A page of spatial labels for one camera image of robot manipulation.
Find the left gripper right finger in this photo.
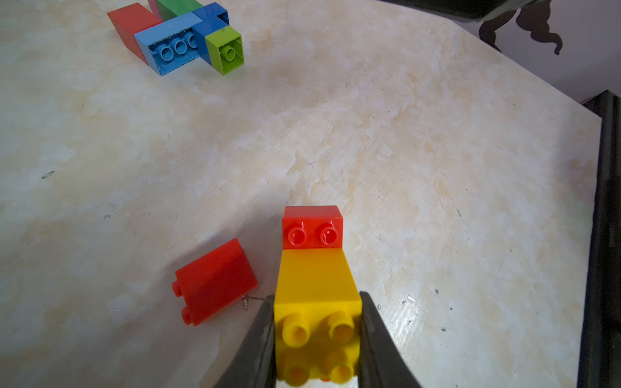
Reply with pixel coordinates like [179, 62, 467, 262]
[357, 291, 421, 388]

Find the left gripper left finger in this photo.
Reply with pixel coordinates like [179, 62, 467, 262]
[213, 295, 277, 388]

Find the yellow lego brick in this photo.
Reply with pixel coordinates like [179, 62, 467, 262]
[274, 248, 362, 386]

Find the red small lego brick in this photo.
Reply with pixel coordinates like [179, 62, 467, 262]
[281, 205, 344, 250]

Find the pink lego brick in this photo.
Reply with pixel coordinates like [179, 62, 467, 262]
[148, 0, 162, 19]

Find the lime green lego brick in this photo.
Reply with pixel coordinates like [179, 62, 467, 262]
[205, 27, 244, 75]

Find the blue long lego brick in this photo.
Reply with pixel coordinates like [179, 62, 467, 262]
[134, 12, 202, 76]

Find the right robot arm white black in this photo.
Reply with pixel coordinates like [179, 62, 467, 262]
[383, 0, 539, 23]

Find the red square lego brick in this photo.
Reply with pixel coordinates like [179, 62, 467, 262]
[108, 3, 163, 62]

